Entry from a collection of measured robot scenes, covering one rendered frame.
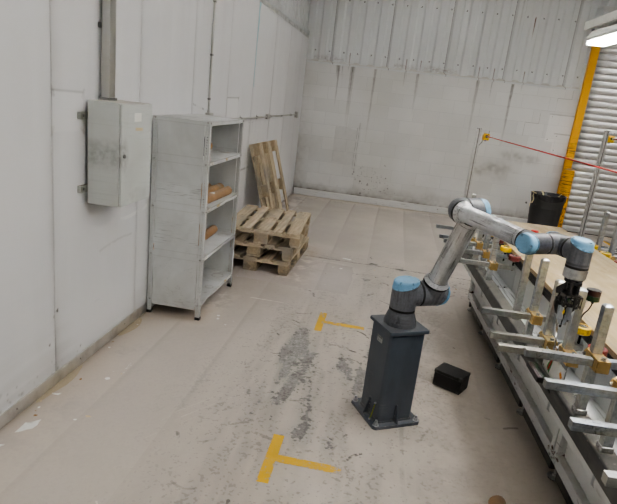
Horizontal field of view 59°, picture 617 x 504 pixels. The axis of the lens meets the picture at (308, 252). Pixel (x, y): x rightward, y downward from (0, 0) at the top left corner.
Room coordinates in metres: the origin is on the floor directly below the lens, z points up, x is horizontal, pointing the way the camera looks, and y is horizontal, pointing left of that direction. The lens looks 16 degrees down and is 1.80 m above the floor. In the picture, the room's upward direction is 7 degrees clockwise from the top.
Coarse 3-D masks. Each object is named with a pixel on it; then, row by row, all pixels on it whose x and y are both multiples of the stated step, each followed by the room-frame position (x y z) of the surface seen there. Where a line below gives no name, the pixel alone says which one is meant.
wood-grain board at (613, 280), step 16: (528, 224) 4.98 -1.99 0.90; (544, 256) 3.79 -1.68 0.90; (560, 256) 3.85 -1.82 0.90; (592, 256) 3.97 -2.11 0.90; (560, 272) 3.40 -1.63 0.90; (592, 272) 3.49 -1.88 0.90; (608, 272) 3.54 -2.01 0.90; (608, 288) 3.16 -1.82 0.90; (592, 304) 2.81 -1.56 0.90; (592, 320) 2.55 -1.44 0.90; (608, 336) 2.36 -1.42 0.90; (608, 352) 2.23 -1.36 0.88
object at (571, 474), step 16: (512, 272) 3.87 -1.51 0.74; (512, 288) 3.78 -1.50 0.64; (528, 288) 3.46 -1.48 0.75; (544, 288) 3.19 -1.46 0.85; (480, 304) 4.68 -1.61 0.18; (528, 304) 3.39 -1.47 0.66; (544, 304) 3.13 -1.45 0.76; (480, 320) 4.44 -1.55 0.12; (560, 336) 2.80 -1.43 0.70; (576, 336) 2.61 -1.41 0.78; (592, 336) 2.45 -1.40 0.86; (576, 352) 2.57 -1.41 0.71; (512, 368) 3.45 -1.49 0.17; (576, 368) 2.52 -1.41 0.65; (512, 384) 3.41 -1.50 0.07; (528, 384) 3.16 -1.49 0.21; (608, 384) 2.20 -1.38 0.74; (528, 400) 3.03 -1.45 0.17; (608, 400) 2.16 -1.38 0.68; (528, 416) 3.01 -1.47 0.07; (544, 416) 2.82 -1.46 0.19; (544, 432) 2.69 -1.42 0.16; (560, 432) 2.51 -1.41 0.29; (544, 448) 2.69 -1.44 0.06; (560, 448) 2.48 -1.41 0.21; (560, 464) 2.42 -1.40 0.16; (576, 464) 2.34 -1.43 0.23; (560, 480) 2.43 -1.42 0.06; (576, 480) 2.29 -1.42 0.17; (576, 496) 2.19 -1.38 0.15; (592, 496) 2.13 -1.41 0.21
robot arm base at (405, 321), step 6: (390, 312) 2.94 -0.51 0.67; (396, 312) 2.91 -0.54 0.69; (402, 312) 2.90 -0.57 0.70; (408, 312) 2.90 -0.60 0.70; (414, 312) 2.94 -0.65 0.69; (384, 318) 2.96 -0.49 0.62; (390, 318) 2.92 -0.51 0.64; (396, 318) 2.90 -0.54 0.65; (402, 318) 2.89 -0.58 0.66; (408, 318) 2.90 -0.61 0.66; (414, 318) 2.93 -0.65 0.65; (390, 324) 2.90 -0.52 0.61; (396, 324) 2.89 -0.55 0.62; (402, 324) 2.88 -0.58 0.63; (408, 324) 2.89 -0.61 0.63; (414, 324) 2.92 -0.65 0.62
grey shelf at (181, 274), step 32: (160, 128) 4.06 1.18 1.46; (192, 128) 4.03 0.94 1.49; (224, 128) 4.92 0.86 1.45; (160, 160) 4.06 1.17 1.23; (192, 160) 4.03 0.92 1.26; (224, 160) 4.42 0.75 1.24; (160, 192) 4.06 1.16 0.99; (192, 192) 4.03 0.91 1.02; (160, 224) 4.06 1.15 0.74; (192, 224) 4.03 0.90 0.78; (224, 224) 4.91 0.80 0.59; (160, 256) 4.06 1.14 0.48; (192, 256) 4.02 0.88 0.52; (224, 256) 4.91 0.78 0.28; (160, 288) 4.06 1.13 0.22; (192, 288) 4.02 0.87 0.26
